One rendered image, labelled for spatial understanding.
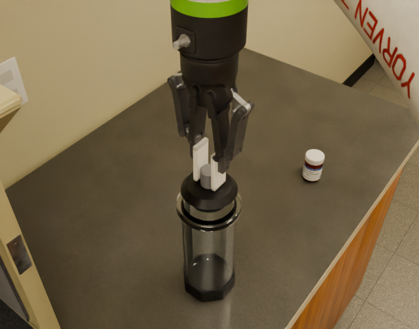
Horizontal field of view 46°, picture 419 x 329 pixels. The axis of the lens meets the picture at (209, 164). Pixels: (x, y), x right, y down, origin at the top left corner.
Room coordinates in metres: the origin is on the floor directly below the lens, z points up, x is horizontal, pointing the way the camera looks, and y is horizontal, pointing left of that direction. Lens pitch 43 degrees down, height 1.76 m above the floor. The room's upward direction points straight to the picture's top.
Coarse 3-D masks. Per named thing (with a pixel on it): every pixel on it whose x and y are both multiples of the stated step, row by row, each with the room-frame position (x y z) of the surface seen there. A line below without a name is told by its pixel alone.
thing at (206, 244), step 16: (192, 208) 0.58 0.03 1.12; (224, 208) 0.58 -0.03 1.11; (240, 208) 0.54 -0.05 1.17; (192, 224) 0.50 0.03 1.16; (208, 224) 0.50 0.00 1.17; (224, 224) 0.50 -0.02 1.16; (192, 240) 0.51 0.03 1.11; (208, 240) 0.51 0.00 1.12; (224, 240) 0.51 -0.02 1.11; (192, 256) 0.52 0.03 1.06; (208, 256) 0.51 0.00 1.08; (224, 256) 0.51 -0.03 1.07; (192, 272) 0.52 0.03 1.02; (208, 272) 0.51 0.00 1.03; (224, 272) 0.51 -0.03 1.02; (208, 288) 0.51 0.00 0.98
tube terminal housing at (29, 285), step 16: (0, 192) 0.42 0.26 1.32; (0, 208) 0.42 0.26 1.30; (0, 224) 0.41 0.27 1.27; (16, 224) 0.43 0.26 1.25; (0, 240) 0.41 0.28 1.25; (16, 272) 0.41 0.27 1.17; (32, 272) 0.42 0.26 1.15; (16, 288) 0.42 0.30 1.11; (32, 288) 0.42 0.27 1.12; (32, 304) 0.41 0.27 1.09; (48, 304) 0.43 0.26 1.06; (32, 320) 0.42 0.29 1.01; (48, 320) 0.42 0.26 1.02
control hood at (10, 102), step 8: (0, 88) 0.37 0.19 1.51; (0, 96) 0.36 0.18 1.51; (8, 96) 0.36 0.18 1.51; (16, 96) 0.36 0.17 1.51; (0, 104) 0.34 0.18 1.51; (8, 104) 0.35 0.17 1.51; (16, 104) 0.35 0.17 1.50; (0, 112) 0.34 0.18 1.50; (8, 112) 0.35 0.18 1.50; (0, 120) 0.35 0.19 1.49; (8, 120) 0.37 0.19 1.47; (0, 128) 0.37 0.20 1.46
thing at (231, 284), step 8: (176, 208) 0.54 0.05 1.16; (184, 272) 0.55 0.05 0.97; (184, 280) 0.54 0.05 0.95; (232, 280) 0.53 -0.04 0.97; (192, 288) 0.51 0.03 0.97; (224, 288) 0.51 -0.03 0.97; (200, 296) 0.50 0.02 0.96; (208, 296) 0.50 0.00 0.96; (216, 296) 0.50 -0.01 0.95; (224, 296) 0.51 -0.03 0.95
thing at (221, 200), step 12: (204, 168) 0.55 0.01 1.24; (192, 180) 0.56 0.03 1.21; (204, 180) 0.54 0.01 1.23; (228, 180) 0.56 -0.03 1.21; (192, 192) 0.53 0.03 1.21; (204, 192) 0.53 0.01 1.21; (216, 192) 0.53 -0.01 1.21; (228, 192) 0.53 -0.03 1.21; (192, 204) 0.51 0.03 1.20; (204, 204) 0.51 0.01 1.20; (216, 204) 0.51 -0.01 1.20
